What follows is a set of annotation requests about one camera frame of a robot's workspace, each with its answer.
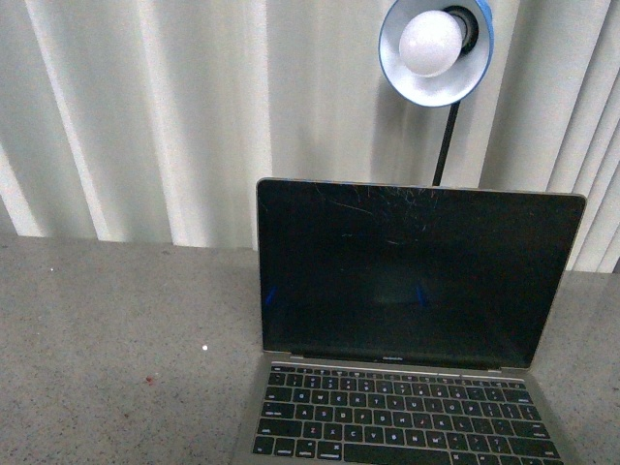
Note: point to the grey laptop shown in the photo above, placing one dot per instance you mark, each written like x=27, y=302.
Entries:
x=400, y=323

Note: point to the blue desk lamp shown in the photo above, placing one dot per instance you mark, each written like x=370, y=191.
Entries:
x=435, y=53

